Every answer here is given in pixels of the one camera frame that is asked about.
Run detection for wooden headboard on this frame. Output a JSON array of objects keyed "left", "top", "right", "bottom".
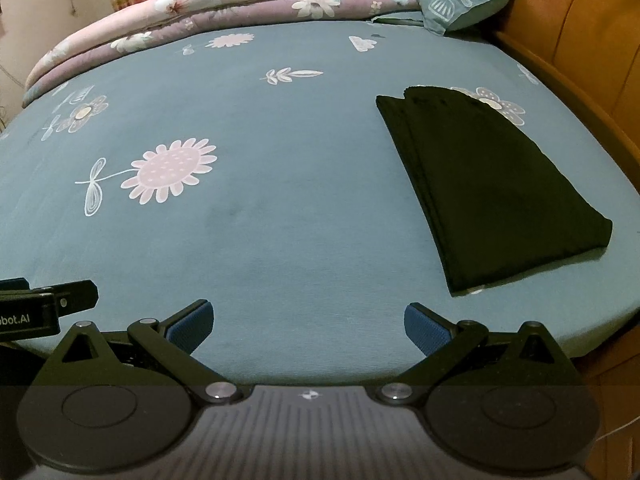
[{"left": 485, "top": 0, "right": 640, "bottom": 361}]

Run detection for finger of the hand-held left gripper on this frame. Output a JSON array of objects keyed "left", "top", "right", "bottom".
[{"left": 27, "top": 280, "right": 99, "bottom": 320}]

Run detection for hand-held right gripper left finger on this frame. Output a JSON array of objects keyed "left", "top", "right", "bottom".
[{"left": 37, "top": 299, "right": 240, "bottom": 405}]

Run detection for black drawstring pants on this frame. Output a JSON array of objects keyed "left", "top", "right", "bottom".
[{"left": 375, "top": 85, "right": 614, "bottom": 297}]

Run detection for folded pink purple floral quilt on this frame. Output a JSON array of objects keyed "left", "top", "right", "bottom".
[{"left": 22, "top": 0, "right": 425, "bottom": 109}]

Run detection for bed with blue floral sheet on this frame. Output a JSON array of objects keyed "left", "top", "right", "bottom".
[{"left": 0, "top": 17, "right": 640, "bottom": 386}]

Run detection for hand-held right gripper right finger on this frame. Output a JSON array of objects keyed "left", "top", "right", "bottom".
[{"left": 377, "top": 302, "right": 583, "bottom": 406}]

